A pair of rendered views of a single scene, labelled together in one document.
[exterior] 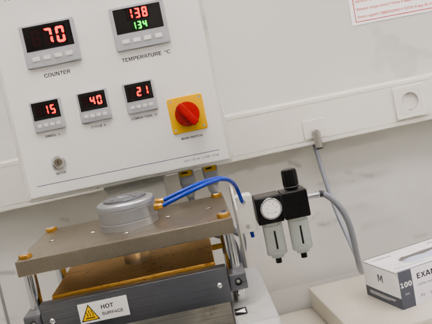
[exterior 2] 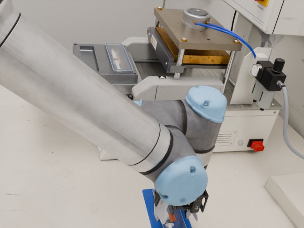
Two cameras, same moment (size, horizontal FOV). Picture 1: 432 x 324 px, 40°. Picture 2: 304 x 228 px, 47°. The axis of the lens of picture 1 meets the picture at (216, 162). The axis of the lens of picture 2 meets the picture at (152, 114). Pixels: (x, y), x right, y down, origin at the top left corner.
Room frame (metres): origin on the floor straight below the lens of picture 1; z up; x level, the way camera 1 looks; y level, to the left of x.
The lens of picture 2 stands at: (0.44, -0.80, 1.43)
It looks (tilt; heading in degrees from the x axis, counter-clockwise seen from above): 33 degrees down; 73
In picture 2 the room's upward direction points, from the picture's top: 9 degrees clockwise
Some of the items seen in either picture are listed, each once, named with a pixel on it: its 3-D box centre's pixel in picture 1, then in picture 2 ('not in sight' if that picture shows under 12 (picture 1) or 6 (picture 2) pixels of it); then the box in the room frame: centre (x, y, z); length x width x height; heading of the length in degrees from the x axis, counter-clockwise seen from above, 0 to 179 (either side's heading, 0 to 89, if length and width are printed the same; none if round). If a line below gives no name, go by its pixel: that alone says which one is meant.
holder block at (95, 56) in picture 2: not in sight; (103, 62); (0.55, 0.12, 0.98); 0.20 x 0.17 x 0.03; 92
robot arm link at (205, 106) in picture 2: not in sight; (200, 118); (0.69, -0.30, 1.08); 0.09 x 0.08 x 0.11; 3
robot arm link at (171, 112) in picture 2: not in sight; (153, 126); (0.59, -0.33, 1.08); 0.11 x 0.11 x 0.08; 3
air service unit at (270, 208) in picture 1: (281, 216); (263, 81); (0.94, -0.09, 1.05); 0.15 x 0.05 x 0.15; 92
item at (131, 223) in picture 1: (150, 234); (205, 35); (0.84, 0.11, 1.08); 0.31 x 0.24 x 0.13; 92
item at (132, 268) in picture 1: (143, 253); (192, 39); (0.81, 0.12, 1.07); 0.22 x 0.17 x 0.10; 92
